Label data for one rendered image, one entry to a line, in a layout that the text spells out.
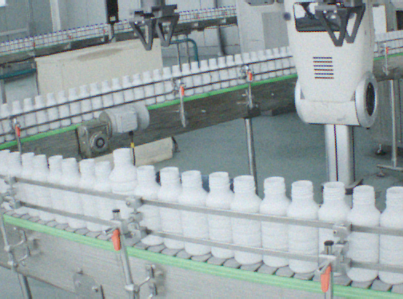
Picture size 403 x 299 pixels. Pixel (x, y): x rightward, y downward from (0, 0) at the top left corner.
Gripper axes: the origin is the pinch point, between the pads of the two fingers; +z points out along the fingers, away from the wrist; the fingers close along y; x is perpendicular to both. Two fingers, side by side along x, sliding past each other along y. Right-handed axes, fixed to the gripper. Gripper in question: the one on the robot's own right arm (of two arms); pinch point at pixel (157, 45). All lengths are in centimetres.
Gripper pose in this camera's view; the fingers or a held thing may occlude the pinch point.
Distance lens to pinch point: 132.2
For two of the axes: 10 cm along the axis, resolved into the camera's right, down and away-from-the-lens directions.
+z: 1.0, 9.7, 2.4
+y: -5.6, 2.5, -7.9
